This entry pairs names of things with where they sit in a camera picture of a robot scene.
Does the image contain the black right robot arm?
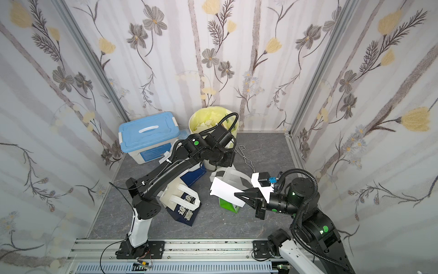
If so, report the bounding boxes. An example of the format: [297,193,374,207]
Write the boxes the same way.
[235,168,354,274]

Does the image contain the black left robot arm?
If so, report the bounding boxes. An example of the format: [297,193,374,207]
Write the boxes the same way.
[125,113,238,249]

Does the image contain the green and white takeout bag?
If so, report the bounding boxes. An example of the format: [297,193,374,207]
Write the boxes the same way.
[209,166,250,213]

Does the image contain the navy takeout bag by bin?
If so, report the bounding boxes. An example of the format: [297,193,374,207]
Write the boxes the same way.
[180,165,206,187]

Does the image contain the white round trash bin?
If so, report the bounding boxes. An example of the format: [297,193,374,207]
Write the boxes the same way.
[189,107,240,171]

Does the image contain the yellow-green bin liner bag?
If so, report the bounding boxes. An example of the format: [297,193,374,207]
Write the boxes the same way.
[189,106,232,134]

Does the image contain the white box with blue lid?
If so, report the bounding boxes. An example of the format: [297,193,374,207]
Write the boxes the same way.
[119,112,180,164]

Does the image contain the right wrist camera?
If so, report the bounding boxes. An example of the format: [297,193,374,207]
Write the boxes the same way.
[251,172,277,203]

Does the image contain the metal wire tongs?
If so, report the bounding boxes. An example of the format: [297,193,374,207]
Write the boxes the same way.
[237,145,256,173]

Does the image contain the navy bag with white handles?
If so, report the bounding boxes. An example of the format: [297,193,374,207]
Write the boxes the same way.
[158,178,201,227]

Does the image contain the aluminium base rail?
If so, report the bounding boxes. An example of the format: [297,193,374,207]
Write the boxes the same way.
[64,238,343,274]

